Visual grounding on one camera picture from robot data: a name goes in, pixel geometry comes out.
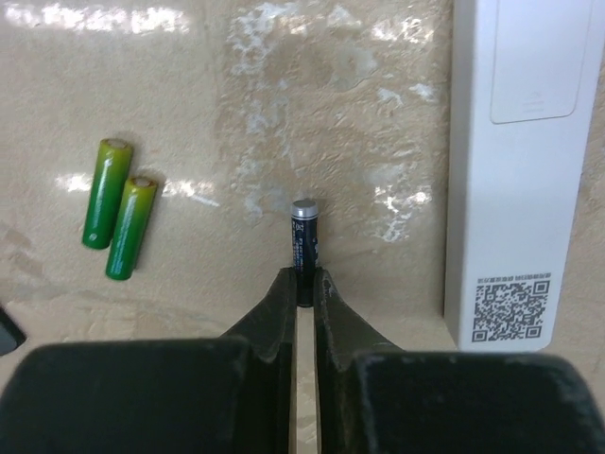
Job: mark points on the black battery cover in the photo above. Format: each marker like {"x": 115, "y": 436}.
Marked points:
{"x": 11, "y": 334}

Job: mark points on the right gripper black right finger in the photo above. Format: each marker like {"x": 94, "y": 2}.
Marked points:
{"x": 375, "y": 397}

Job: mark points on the white remote control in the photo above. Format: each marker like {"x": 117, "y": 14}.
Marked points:
{"x": 523, "y": 87}

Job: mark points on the dark blue battery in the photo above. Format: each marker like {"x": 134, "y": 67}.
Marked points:
{"x": 305, "y": 247}

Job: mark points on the green battery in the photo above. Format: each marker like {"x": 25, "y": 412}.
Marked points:
{"x": 111, "y": 171}
{"x": 130, "y": 227}

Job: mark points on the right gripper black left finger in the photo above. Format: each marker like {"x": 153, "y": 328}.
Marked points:
{"x": 229, "y": 394}

